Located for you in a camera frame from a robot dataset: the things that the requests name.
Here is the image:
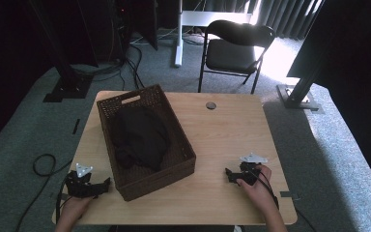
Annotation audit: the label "black metal stand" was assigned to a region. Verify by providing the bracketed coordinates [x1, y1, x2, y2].
[276, 64, 321, 112]
[28, 0, 95, 103]

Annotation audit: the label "grey curtains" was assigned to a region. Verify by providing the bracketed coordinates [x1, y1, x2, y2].
[204, 0, 325, 41]

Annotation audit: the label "brown woven basket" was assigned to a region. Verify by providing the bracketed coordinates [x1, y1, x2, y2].
[96, 83, 197, 203]

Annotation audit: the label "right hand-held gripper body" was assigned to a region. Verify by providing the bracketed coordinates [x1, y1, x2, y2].
[234, 152, 269, 187]

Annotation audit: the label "person's right hand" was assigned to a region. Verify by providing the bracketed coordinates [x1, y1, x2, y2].
[235, 164, 273, 211]

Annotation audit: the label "bundle of black cables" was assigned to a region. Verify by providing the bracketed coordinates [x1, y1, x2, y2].
[71, 18, 147, 91]

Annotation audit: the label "dark cloth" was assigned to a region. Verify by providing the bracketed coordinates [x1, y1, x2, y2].
[110, 105, 172, 173]

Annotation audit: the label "left hand-held gripper cable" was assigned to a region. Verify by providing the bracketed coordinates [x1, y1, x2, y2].
[54, 184, 73, 224]

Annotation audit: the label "white desk frame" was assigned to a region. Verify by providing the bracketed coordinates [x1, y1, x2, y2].
[173, 0, 253, 69]

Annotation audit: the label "person's left hand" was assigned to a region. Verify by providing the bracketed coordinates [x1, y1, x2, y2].
[59, 193, 95, 223]

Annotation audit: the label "large dark panel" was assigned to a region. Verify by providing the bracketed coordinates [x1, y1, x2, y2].
[285, 0, 371, 98]

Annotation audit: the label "black floor cable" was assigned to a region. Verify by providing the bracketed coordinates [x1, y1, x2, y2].
[14, 153, 75, 232]

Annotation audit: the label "dark computer tower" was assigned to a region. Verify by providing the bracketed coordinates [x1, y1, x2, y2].
[111, 0, 159, 51]

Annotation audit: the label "grey tape strip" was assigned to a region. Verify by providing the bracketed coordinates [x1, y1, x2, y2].
[279, 190, 300, 199]

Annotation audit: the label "right hand-held gripper cable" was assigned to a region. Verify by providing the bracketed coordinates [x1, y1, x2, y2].
[252, 169, 280, 210]

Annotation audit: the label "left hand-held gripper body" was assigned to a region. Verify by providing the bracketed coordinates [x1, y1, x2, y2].
[64, 162, 94, 198]

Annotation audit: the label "hand-held gripper cable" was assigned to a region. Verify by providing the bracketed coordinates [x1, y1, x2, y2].
[252, 169, 280, 210]
[54, 184, 73, 224]

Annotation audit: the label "black folding chair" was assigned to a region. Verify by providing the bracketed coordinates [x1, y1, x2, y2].
[197, 19, 276, 95]

